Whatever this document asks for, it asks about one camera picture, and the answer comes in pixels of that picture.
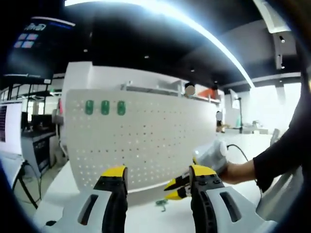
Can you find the grey mesh office chair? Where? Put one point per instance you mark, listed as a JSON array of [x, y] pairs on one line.
[[279, 194]]

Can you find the person's right hand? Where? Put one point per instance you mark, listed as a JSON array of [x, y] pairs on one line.
[[234, 173]]

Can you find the open laptop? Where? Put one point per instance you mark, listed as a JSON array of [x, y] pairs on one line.
[[13, 131]]

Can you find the black computer mouse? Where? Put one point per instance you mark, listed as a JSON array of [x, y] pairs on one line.
[[51, 223]]

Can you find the white perforated mounting plate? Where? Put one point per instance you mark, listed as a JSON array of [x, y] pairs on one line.
[[145, 145]]

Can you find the grey pink device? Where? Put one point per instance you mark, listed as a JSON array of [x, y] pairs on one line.
[[57, 120]]

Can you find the grey metal rack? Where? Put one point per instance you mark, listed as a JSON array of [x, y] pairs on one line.
[[145, 89]]

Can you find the grey cabinet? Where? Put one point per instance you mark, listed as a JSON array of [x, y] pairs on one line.
[[36, 150]]

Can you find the long ceiling light strip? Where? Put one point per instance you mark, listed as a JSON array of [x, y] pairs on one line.
[[206, 30]]

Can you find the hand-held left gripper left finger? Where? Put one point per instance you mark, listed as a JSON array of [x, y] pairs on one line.
[[116, 201]]

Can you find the small white desk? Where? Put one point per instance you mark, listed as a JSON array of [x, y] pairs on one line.
[[11, 161]]

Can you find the green hook assembly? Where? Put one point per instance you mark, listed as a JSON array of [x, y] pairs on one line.
[[161, 202], [121, 108], [89, 108], [105, 108]]

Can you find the grey metal column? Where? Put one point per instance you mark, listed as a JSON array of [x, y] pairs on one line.
[[281, 48]]

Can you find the white curved stand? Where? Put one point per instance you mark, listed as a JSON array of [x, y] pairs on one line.
[[63, 148]]

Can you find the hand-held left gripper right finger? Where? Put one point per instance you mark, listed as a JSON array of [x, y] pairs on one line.
[[201, 206]]

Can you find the orange red panel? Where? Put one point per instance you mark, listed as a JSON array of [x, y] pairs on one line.
[[205, 93]]

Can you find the black tripod stand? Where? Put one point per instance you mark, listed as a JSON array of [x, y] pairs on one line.
[[240, 109]]

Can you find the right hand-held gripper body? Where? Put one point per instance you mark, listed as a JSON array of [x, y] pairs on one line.
[[211, 155]]

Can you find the large black display screen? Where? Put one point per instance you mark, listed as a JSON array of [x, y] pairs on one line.
[[36, 58]]

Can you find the black monitor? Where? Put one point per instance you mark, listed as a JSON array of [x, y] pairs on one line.
[[26, 121], [41, 121]]

